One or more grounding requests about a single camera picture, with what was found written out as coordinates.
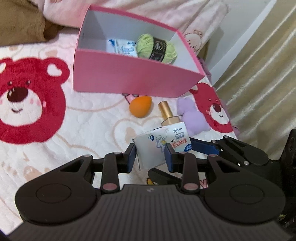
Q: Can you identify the purple plush toy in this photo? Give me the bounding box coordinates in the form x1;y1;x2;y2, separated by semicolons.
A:
177;97;211;135

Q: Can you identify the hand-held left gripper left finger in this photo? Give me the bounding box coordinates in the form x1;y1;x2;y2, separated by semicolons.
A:
59;143;137;194

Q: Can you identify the orange makeup sponge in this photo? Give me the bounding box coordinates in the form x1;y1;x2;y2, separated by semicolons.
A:
129;96;153;118

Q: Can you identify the brown pillow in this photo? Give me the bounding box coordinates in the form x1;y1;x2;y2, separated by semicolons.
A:
0;0;64;45

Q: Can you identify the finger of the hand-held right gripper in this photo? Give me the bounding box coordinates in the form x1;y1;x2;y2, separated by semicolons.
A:
190;136;270;167
148;168;184;186

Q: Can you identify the small white wipes pack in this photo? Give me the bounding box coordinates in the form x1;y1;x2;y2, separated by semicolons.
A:
132;122;192;171

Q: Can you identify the beige curtain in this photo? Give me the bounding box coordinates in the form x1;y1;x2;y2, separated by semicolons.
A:
214;0;296;160

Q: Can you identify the pink cardboard box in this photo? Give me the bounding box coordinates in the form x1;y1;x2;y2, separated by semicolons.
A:
72;5;205;98

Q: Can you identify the blue white tissue pack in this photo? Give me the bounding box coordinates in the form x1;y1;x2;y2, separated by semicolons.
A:
106;38;138;57

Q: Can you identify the gold capped foundation bottle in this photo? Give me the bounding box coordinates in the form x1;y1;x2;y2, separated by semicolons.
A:
158;101;183;127

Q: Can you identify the green yarn ball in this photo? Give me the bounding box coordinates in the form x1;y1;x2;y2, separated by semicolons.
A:
135;34;178;64

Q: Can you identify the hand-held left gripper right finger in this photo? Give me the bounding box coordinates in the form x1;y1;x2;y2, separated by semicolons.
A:
165;143;245;194

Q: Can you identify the pink printed pillow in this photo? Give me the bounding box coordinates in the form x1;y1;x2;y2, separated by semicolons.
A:
33;0;229;56

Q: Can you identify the red bear printed blanket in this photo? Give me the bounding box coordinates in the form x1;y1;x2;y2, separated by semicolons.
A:
0;30;241;232

